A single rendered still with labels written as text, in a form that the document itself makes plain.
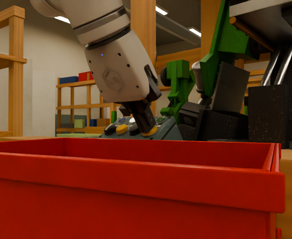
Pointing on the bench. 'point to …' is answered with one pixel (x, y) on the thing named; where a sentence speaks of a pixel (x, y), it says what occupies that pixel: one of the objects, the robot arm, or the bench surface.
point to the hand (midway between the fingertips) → (145, 119)
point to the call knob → (109, 128)
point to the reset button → (121, 129)
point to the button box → (170, 122)
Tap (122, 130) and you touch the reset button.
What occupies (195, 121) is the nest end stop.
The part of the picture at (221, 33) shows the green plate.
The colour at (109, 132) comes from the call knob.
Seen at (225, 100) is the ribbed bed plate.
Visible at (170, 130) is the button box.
